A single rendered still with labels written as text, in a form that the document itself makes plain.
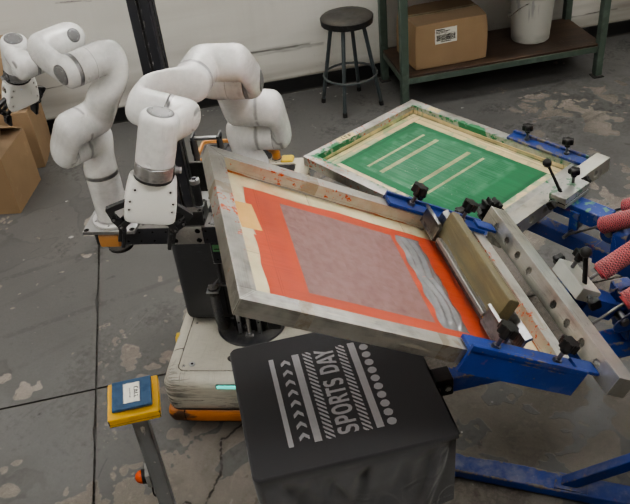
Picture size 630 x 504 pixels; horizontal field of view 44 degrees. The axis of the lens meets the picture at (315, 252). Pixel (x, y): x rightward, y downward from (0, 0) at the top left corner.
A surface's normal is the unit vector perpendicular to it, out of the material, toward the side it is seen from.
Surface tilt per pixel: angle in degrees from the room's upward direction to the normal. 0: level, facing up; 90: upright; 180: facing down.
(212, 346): 0
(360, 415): 0
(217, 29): 90
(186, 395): 90
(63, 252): 0
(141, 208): 91
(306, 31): 90
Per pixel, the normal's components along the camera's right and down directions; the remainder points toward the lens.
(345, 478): 0.31, 0.60
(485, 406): -0.09, -0.80
